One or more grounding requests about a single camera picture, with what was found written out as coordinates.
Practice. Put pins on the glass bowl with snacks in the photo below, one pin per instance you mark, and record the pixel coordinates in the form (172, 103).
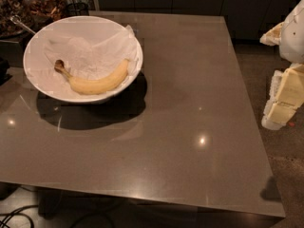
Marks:
(29, 12)

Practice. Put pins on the metal spoon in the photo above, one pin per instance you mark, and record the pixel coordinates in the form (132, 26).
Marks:
(17, 21)

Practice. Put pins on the yellow banana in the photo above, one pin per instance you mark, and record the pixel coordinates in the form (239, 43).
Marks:
(94, 87)

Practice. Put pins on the white bowl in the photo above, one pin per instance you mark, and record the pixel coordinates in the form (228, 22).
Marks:
(41, 73)

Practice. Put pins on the white paper napkin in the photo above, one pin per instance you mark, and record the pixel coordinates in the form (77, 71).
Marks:
(85, 59)

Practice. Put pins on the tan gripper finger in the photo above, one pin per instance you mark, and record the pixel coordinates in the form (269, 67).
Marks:
(286, 97)

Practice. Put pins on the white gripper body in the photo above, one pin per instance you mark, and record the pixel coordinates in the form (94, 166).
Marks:
(294, 37)

